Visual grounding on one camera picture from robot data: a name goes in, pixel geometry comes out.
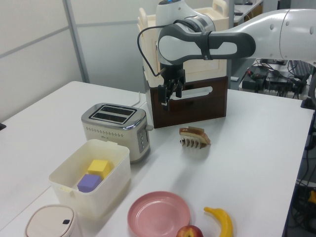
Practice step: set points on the yellow banana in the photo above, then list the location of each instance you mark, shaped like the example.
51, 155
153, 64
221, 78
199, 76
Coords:
225, 219

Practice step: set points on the silver metal toast rack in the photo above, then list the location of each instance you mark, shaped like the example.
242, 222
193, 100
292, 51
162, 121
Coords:
191, 144

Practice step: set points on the yellow cube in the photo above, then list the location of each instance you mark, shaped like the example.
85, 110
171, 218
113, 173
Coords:
97, 166

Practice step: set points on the cream and chrome toaster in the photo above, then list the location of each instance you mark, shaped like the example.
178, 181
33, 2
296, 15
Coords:
111, 133

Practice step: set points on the yellow tool below table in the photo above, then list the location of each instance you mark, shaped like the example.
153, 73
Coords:
312, 197

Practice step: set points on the dark brown wooden drawer box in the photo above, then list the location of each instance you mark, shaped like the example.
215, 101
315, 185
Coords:
197, 108

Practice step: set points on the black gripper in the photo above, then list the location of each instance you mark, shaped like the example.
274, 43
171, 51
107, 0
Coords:
172, 72

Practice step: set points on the pink plate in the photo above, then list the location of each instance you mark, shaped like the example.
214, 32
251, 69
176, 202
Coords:
158, 214

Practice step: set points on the white plastic storage bin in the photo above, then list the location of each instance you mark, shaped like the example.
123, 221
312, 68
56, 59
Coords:
98, 197

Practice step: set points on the red apple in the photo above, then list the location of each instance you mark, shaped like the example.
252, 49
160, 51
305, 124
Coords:
188, 232

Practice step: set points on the purple cube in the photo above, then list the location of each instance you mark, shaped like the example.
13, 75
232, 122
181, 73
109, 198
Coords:
87, 184

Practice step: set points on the small white lidded trash can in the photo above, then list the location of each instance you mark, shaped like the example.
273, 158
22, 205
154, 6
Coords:
51, 222

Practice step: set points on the brown bread slice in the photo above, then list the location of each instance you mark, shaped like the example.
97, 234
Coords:
195, 132

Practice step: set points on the black object at table edge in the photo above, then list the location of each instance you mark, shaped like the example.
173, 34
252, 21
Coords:
2, 126

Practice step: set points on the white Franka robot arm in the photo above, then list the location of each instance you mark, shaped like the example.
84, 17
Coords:
271, 32

